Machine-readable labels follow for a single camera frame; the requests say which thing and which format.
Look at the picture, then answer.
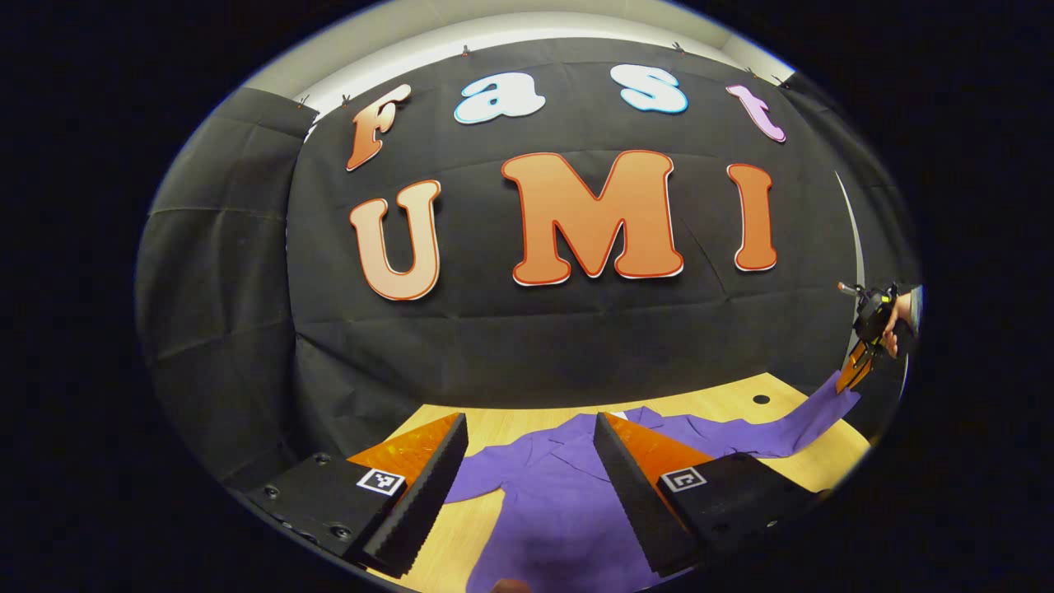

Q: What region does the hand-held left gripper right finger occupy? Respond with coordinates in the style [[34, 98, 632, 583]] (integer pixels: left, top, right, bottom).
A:
[[593, 412, 824, 577]]

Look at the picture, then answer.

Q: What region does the black backdrop cloth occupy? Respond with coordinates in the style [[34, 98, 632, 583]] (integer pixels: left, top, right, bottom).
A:
[[136, 37, 919, 495]]

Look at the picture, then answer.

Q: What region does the purple shirt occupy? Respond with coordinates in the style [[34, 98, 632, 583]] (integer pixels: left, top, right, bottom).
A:
[[445, 371, 861, 593]]

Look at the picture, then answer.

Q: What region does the white pole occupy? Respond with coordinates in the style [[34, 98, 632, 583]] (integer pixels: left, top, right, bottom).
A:
[[833, 171, 865, 330]]

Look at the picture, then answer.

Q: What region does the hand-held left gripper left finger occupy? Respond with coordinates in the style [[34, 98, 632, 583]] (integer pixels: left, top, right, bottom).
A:
[[239, 412, 470, 579]]

